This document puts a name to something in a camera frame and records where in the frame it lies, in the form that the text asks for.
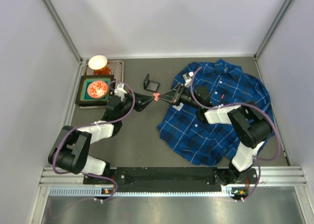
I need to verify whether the white bowl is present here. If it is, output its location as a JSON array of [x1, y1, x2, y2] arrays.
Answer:
[[88, 55, 107, 71]]

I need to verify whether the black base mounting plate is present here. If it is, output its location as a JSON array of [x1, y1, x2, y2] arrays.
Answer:
[[82, 167, 258, 193]]

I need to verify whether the blue plaid button shirt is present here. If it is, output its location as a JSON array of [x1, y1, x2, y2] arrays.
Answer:
[[157, 59, 273, 166]]

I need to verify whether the red maple leaf brooch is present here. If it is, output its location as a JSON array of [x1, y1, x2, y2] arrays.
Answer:
[[153, 93, 160, 101]]

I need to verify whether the red patterned bowl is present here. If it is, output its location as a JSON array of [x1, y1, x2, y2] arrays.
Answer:
[[87, 80, 108, 99]]

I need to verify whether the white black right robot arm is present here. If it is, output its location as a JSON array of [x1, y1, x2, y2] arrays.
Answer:
[[154, 84, 273, 185]]

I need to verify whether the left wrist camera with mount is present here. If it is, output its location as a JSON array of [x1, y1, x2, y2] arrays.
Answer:
[[114, 83, 127, 98]]

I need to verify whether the small black open box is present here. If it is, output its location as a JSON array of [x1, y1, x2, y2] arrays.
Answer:
[[143, 74, 160, 93]]

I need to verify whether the silver metal tray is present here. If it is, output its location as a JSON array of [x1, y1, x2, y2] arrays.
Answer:
[[75, 60, 124, 109]]

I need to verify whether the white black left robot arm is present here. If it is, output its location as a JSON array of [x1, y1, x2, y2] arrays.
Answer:
[[48, 92, 155, 175]]

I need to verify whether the black square tray green liner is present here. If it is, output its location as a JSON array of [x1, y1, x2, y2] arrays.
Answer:
[[75, 75, 114, 107]]

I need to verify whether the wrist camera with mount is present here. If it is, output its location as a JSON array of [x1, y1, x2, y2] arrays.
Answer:
[[114, 83, 127, 98], [183, 72, 194, 88]]

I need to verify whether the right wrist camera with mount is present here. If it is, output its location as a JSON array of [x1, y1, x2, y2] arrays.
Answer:
[[183, 72, 194, 88]]

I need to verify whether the aluminium front frame rail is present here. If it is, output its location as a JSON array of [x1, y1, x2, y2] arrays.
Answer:
[[39, 167, 307, 197]]

